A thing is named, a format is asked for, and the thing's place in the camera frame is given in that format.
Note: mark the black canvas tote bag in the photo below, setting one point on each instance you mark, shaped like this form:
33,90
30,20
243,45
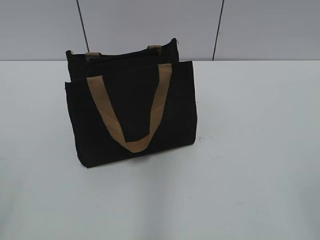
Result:
130,105

